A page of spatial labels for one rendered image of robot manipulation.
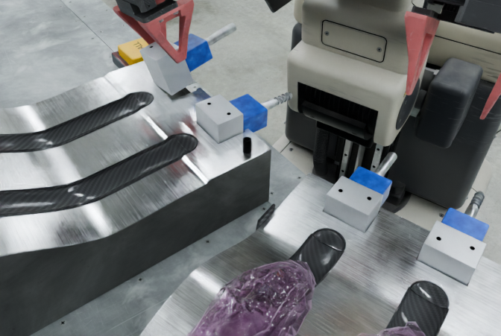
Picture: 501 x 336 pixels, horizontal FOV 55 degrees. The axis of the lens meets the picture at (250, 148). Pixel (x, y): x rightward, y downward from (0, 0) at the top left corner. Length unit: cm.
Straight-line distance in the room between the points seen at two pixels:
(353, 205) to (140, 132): 26
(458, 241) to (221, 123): 28
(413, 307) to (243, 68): 196
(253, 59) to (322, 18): 156
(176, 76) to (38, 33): 47
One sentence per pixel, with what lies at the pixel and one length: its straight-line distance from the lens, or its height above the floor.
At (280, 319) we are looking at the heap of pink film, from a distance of 40.
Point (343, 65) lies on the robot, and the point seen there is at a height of 80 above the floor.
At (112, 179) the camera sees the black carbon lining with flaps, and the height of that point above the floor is 88.
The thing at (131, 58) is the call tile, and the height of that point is 84.
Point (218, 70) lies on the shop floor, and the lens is 235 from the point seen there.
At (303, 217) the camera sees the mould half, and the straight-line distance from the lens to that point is 53.
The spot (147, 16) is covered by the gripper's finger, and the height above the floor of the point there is 101.
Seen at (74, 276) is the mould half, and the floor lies 85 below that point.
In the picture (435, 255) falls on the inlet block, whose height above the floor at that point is 87.
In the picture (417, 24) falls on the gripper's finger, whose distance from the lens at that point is 46.
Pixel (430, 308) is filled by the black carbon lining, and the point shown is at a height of 85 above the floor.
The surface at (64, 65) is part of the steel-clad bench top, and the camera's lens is 92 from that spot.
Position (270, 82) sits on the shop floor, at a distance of 226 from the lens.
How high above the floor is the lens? 126
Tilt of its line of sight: 42 degrees down
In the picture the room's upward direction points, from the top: 1 degrees clockwise
